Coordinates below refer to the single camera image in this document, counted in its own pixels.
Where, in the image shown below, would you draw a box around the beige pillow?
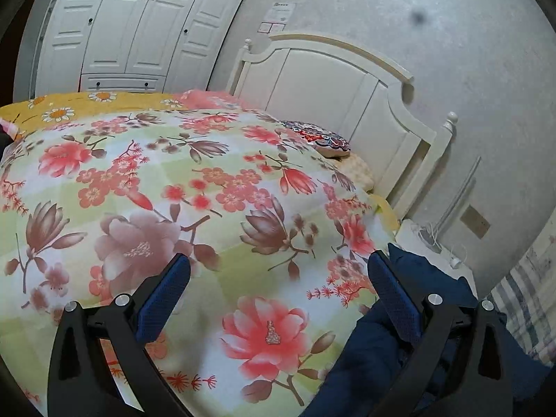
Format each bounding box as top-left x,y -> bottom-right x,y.
336,153 -> 375,192

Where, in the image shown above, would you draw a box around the dark blue fleece garment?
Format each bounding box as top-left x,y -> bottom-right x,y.
300,243 -> 552,417

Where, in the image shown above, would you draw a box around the paper notice on wall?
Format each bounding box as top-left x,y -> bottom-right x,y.
266,2 -> 296,23

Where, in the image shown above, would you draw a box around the white bed headboard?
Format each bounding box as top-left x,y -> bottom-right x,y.
226,30 -> 459,220

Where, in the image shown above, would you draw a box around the wall socket plate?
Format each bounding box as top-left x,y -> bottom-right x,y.
460,206 -> 492,239

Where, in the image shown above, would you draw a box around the floral patterned quilt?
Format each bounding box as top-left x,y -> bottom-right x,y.
0,106 -> 397,417

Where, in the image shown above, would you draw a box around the white nightstand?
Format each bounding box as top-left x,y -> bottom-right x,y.
393,219 -> 479,301

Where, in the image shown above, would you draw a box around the white wall cable conduit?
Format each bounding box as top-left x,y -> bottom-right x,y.
434,155 -> 483,236

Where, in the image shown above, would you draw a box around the white panelled wardrobe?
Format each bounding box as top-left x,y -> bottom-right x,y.
32,0 -> 262,95

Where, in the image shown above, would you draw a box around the round patterned cushion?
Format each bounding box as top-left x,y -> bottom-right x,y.
280,120 -> 353,157

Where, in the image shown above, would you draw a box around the striped curtain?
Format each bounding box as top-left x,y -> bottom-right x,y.
483,225 -> 556,362

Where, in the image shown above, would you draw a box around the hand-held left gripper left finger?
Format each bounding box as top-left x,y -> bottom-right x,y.
47,253 -> 194,417

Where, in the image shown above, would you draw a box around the yellow daisy bed sheet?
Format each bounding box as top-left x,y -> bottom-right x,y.
0,90 -> 192,136

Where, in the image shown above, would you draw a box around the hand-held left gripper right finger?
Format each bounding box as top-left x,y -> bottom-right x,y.
367,250 -> 516,417

